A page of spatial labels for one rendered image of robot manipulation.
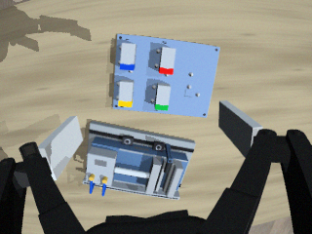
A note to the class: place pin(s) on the grey block with blue end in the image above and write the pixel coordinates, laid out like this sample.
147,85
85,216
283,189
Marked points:
128,53

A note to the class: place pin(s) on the grey block with yellow end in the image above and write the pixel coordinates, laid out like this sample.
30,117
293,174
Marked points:
126,92

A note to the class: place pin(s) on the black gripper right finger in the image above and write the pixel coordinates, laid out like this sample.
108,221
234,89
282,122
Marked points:
235,209

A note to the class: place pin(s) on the light grey block with red end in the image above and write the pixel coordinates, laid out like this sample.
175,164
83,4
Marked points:
167,60

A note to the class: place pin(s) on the grey block with green end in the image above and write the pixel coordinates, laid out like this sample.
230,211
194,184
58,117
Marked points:
162,96

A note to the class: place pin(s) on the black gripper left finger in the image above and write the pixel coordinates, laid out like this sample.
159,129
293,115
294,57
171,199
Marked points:
41,166

